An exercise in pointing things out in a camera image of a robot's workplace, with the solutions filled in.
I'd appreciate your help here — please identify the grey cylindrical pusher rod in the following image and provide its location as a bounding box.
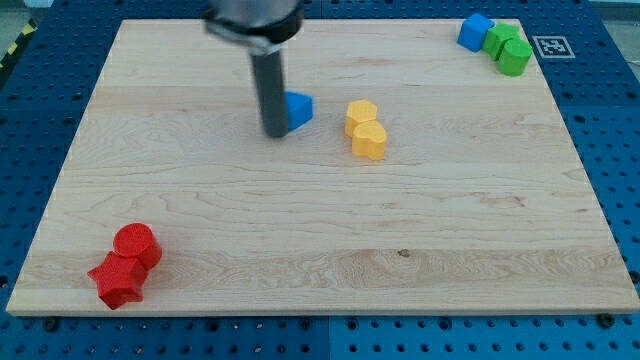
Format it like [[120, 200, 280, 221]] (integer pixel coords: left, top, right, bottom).
[[250, 49, 289, 138]]

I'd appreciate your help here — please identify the blue triangle block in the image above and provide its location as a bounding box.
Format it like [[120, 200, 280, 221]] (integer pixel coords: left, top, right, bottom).
[[285, 91, 314, 131]]

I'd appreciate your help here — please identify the yellow hexagon block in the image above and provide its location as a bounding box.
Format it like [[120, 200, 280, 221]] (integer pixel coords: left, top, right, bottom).
[[344, 99, 378, 137]]

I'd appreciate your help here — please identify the blue cube block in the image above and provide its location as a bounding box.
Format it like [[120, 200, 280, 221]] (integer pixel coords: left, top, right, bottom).
[[457, 13, 495, 52]]

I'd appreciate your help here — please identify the yellow heart block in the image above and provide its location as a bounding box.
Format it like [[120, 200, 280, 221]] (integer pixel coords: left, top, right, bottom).
[[351, 120, 387, 161]]

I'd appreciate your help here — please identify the wooden board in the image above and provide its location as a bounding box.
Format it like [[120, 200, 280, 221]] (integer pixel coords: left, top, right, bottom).
[[7, 19, 639, 316]]

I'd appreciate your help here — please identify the red cylinder block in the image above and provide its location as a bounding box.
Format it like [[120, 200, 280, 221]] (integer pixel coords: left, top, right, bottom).
[[113, 223, 162, 270]]

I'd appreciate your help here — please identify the green square block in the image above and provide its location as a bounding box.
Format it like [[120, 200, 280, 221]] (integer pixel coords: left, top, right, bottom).
[[482, 22, 519, 61]]

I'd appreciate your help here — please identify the green cylinder block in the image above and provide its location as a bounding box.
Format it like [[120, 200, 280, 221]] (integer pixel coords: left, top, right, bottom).
[[498, 39, 533, 77]]

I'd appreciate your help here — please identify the red star block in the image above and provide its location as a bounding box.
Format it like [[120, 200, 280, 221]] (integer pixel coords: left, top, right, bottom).
[[87, 251, 147, 310]]

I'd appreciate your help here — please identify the white fiducial marker tag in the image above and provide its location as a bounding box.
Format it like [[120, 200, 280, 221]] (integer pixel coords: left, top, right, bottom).
[[533, 35, 575, 59]]

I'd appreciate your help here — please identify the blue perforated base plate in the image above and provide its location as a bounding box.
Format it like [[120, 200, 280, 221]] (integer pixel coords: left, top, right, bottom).
[[1, 1, 639, 359]]

